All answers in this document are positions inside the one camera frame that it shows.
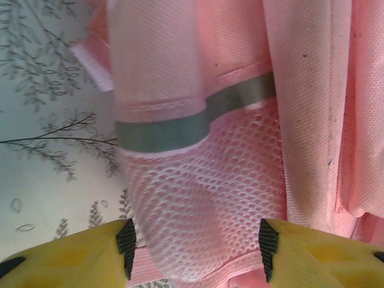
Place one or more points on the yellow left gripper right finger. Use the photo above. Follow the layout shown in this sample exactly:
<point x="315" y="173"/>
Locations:
<point x="324" y="261"/>

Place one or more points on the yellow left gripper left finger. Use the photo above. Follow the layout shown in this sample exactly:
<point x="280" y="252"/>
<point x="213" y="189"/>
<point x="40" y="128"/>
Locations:
<point x="66" y="261"/>

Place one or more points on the pink backpack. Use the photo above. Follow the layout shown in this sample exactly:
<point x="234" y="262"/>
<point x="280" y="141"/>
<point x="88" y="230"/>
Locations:
<point x="240" y="90"/>

